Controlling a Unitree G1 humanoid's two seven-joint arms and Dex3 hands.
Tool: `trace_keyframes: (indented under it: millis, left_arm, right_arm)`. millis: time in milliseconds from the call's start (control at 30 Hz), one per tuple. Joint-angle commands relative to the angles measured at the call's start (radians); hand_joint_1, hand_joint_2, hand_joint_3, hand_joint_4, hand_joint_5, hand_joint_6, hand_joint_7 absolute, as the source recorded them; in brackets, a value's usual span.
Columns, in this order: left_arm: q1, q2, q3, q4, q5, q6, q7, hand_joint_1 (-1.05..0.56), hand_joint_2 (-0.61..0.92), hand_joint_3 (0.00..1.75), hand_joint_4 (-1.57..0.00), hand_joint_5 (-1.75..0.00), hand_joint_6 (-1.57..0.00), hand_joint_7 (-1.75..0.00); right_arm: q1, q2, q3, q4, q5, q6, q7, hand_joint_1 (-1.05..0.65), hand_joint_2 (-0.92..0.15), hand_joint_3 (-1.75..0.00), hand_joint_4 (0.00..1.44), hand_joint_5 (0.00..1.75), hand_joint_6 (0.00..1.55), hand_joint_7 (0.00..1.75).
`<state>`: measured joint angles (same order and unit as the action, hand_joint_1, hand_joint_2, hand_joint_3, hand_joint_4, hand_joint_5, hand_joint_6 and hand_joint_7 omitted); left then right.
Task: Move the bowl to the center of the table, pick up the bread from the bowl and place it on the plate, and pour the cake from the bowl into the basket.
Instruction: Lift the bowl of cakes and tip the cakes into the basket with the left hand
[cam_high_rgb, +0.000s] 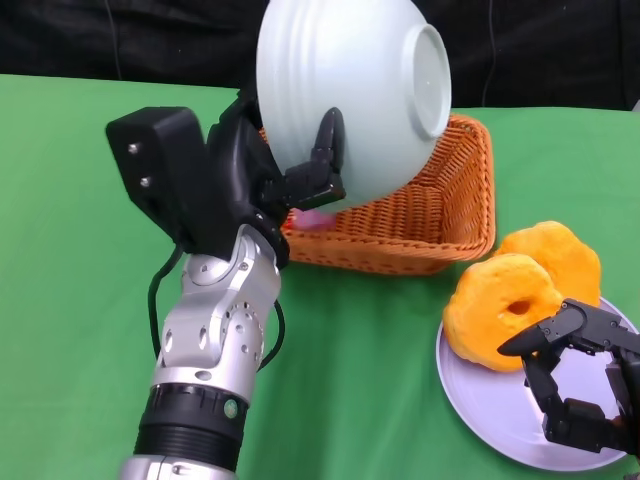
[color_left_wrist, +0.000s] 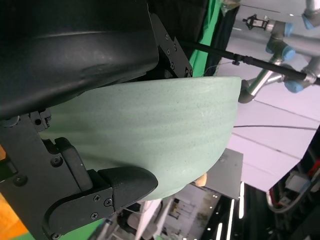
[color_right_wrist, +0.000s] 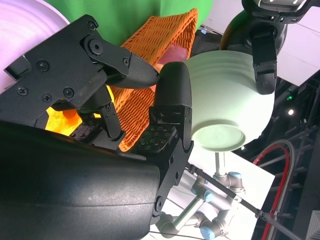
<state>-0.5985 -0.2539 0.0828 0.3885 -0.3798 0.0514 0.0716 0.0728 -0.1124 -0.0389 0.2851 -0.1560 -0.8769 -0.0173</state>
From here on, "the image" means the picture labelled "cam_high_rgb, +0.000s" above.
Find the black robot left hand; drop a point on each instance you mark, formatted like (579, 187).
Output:
(240, 165)

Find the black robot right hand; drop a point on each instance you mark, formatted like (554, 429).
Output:
(590, 380)

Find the small pink cherry cake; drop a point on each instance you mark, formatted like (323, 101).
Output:
(312, 219)

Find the long orange-white bread loaf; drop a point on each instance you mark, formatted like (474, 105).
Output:
(495, 315)

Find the grey-green bowl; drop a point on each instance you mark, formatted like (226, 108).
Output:
(350, 100)

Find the pale lavender plate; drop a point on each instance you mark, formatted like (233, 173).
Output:
(490, 415)

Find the orange wicker basket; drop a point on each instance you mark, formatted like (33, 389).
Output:
(430, 225)

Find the black curtain backdrop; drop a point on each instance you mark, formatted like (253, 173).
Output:
(125, 40)

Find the green tablecloth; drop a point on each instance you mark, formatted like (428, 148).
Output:
(75, 250)

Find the white object behind table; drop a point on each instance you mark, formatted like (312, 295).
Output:
(636, 105)

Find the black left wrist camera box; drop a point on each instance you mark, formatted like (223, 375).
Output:
(160, 170)

